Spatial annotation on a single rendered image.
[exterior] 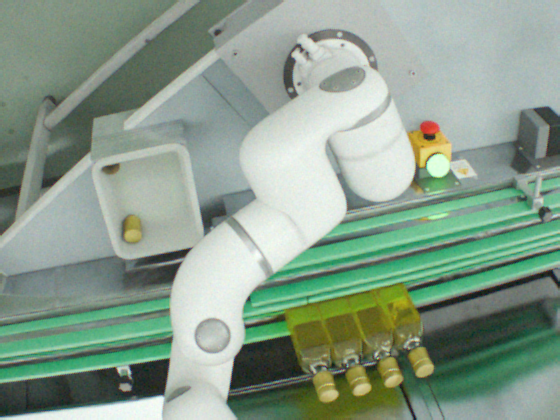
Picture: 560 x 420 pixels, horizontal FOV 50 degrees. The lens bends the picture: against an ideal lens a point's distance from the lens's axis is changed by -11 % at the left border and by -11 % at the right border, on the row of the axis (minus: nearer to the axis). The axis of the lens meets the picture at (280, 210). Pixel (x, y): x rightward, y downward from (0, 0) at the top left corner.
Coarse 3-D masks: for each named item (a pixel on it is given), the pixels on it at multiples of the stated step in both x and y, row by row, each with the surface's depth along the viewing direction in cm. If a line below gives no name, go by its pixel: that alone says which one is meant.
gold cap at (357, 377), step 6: (354, 366) 109; (360, 366) 109; (348, 372) 109; (354, 372) 108; (360, 372) 108; (348, 378) 109; (354, 378) 107; (360, 378) 107; (366, 378) 107; (354, 384) 107; (360, 384) 106; (366, 384) 106; (354, 390) 107; (360, 390) 107; (366, 390) 107
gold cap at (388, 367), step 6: (384, 360) 110; (390, 360) 110; (378, 366) 110; (384, 366) 109; (390, 366) 108; (396, 366) 109; (384, 372) 108; (390, 372) 107; (396, 372) 107; (384, 378) 108; (390, 378) 107; (396, 378) 107; (402, 378) 108; (384, 384) 108; (390, 384) 108; (396, 384) 108
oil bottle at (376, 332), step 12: (348, 300) 121; (360, 300) 120; (372, 300) 120; (360, 312) 118; (372, 312) 118; (384, 312) 118; (360, 324) 116; (372, 324) 115; (384, 324) 115; (372, 336) 113; (384, 336) 113; (372, 348) 112; (384, 348) 112
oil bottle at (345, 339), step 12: (324, 300) 121; (336, 300) 121; (324, 312) 119; (336, 312) 118; (348, 312) 118; (324, 324) 117; (336, 324) 116; (348, 324) 116; (336, 336) 114; (348, 336) 113; (360, 336) 113; (336, 348) 112; (348, 348) 112; (360, 348) 112; (336, 360) 113; (360, 360) 113
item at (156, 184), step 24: (168, 144) 109; (96, 168) 108; (120, 168) 117; (144, 168) 118; (168, 168) 120; (120, 192) 120; (144, 192) 121; (168, 192) 123; (192, 192) 115; (120, 216) 123; (144, 216) 125; (168, 216) 126; (192, 216) 124; (120, 240) 121; (144, 240) 123; (168, 240) 123; (192, 240) 122
